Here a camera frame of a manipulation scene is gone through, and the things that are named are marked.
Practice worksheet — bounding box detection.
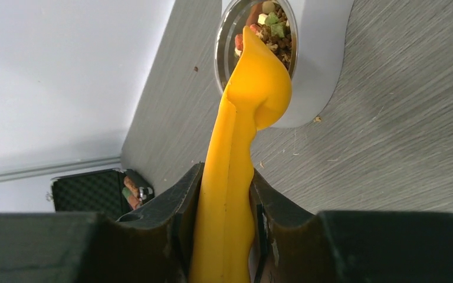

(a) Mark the red green chip row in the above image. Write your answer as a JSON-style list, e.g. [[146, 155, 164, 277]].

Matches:
[[122, 187, 141, 210]]

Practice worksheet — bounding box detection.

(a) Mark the black poker chip case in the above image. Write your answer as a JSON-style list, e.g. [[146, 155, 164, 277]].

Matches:
[[48, 169, 155, 220]]

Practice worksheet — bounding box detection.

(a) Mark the orange black chip row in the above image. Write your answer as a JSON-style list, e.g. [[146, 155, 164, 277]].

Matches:
[[123, 176, 140, 199]]

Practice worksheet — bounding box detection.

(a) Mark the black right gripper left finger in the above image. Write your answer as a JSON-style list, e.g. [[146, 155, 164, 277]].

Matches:
[[0, 163, 204, 282]]

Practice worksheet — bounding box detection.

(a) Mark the pet food kibble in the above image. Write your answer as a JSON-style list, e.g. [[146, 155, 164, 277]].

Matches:
[[229, 1, 295, 72]]

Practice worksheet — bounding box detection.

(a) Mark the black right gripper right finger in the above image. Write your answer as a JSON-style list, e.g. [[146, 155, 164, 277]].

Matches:
[[250, 173, 453, 282]]

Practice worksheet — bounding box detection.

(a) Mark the yellow plastic scoop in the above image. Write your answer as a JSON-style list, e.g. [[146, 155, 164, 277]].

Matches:
[[188, 27, 292, 282]]

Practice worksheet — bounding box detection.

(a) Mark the white double pet bowl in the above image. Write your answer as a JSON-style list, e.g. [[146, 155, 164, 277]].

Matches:
[[214, 0, 354, 128]]

